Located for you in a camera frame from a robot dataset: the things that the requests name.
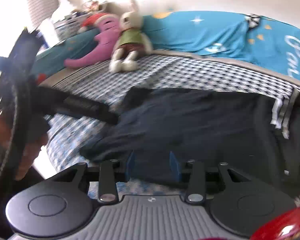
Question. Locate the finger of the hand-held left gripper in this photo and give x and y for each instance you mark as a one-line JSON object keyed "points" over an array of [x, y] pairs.
{"points": [[90, 108]]}

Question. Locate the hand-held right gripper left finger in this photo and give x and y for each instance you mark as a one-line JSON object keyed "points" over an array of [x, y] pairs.
{"points": [[131, 166]]}

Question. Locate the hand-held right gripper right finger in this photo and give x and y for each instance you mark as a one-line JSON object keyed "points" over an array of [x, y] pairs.
{"points": [[175, 167]]}

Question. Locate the black t-shirt with red print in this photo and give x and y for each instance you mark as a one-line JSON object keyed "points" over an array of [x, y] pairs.
{"points": [[190, 120]]}

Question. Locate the person's left hand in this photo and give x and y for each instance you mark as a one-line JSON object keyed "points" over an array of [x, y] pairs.
{"points": [[0, 130]]}

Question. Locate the bedside clutter pile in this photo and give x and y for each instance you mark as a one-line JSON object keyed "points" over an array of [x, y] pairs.
{"points": [[70, 22]]}

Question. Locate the purple plush toy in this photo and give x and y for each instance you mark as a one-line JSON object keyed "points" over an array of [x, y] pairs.
{"points": [[105, 45]]}

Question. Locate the rabbit plush toy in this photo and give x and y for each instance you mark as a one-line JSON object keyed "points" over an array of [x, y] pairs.
{"points": [[131, 35]]}

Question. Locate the houndstooth bed mat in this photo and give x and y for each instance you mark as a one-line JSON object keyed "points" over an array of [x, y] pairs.
{"points": [[190, 72]]}

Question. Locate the red glossy object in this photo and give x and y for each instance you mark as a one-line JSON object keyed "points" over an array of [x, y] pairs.
{"points": [[290, 226]]}

